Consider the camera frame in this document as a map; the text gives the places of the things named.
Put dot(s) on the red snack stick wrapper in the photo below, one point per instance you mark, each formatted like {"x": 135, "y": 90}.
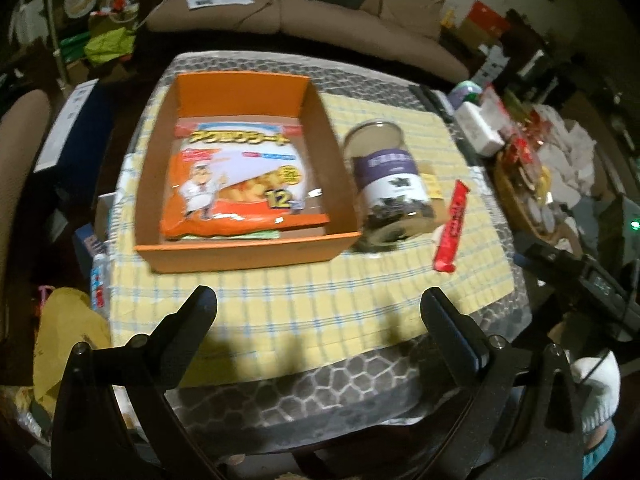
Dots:
{"x": 450, "y": 239}

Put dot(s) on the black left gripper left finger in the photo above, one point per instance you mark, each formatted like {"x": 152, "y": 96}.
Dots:
{"x": 89, "y": 437}

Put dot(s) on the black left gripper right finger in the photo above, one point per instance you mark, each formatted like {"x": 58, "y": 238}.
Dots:
{"x": 522, "y": 418}

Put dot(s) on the yellow green cloth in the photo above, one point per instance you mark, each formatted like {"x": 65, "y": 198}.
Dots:
{"x": 109, "y": 46}

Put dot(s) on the green sponge sheet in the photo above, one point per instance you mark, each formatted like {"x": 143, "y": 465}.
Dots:
{"x": 257, "y": 235}

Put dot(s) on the wicker basket with items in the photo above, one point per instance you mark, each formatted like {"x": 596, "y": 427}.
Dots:
{"x": 523, "y": 186}

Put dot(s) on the small tan cardboard box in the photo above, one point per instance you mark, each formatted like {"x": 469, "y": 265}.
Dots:
{"x": 434, "y": 193}

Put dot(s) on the brown sofa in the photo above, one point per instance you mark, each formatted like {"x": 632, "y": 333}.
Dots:
{"x": 400, "y": 37}

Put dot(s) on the white box on table edge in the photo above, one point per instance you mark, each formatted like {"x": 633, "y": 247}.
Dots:
{"x": 485, "y": 140}

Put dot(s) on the white gloved hand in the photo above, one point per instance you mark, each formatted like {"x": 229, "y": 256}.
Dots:
{"x": 598, "y": 385}

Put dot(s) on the small clear bottle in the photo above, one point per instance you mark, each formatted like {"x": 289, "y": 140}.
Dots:
{"x": 98, "y": 285}

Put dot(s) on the orange cardboard tray box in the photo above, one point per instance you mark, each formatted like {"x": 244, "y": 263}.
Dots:
{"x": 264, "y": 97}

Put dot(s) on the purple label clear jar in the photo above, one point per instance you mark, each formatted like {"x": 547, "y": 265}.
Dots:
{"x": 393, "y": 202}

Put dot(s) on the yellow checkered cloth mat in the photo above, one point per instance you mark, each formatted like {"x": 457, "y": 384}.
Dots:
{"x": 277, "y": 321}

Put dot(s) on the orange chef snack bag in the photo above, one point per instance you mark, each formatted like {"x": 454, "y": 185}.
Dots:
{"x": 227, "y": 177}

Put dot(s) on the yellow plastic bag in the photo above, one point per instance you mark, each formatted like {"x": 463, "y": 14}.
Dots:
{"x": 66, "y": 319}

